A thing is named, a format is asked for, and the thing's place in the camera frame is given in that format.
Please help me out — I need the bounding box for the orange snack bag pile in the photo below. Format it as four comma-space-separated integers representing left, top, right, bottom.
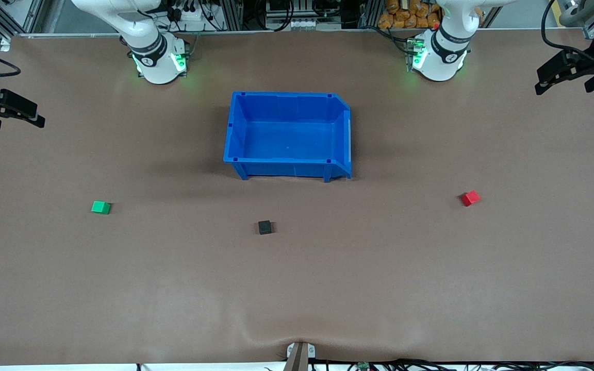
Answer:
378, 0, 442, 30

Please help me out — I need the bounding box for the white power strip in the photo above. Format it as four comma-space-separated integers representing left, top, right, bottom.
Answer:
166, 4, 212, 25

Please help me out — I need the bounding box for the blue plastic storage bin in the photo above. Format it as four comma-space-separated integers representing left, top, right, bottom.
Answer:
223, 91, 353, 182

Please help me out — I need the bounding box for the brown table mat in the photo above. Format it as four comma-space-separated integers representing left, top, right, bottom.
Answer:
0, 28, 594, 366

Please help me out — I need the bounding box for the metal table edge clamp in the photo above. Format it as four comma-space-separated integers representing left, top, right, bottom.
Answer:
286, 342, 317, 371

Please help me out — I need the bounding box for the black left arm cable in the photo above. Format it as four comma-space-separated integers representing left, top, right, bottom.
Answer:
541, 0, 594, 55

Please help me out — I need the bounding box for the black cable bundle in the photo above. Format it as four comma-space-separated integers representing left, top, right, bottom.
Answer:
310, 358, 594, 371

